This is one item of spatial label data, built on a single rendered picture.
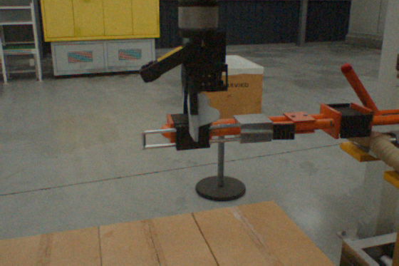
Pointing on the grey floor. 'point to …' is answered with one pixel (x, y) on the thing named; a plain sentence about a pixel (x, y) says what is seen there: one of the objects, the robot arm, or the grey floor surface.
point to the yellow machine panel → (100, 18)
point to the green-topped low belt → (23, 53)
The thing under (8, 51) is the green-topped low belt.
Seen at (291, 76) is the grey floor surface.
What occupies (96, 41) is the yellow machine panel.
